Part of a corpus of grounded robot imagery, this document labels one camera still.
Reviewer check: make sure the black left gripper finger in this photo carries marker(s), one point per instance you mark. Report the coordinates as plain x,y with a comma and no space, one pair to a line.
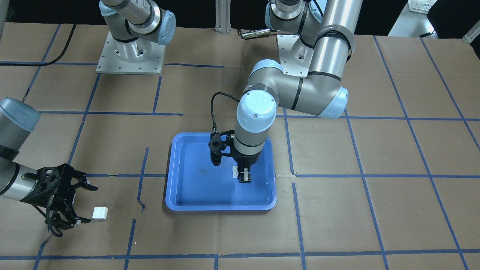
246,176
240,176

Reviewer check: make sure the aluminium profile post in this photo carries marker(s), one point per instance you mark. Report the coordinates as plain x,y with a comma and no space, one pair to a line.
222,12

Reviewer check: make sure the white basket background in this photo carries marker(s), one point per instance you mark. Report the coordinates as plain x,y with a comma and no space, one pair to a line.
420,6

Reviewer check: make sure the metal cable connector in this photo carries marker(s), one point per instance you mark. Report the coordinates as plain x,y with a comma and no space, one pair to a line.
256,33

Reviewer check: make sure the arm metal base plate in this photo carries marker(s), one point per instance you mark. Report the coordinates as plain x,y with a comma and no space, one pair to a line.
295,57
139,57

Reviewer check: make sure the white block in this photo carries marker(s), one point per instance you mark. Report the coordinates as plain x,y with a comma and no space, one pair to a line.
99,213
235,172

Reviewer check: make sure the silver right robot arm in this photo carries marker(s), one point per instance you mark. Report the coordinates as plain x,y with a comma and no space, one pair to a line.
136,26

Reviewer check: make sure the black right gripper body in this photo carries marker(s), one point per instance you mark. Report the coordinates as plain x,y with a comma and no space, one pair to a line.
32,195

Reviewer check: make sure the blue plastic tray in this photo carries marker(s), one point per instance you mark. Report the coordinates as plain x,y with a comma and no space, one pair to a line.
195,184

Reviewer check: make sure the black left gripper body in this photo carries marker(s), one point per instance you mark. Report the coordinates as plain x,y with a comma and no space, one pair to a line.
247,158

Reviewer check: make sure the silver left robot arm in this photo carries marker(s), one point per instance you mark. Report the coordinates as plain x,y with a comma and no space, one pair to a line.
328,42

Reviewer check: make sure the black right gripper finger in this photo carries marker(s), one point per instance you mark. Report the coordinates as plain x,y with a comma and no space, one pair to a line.
76,220
85,184

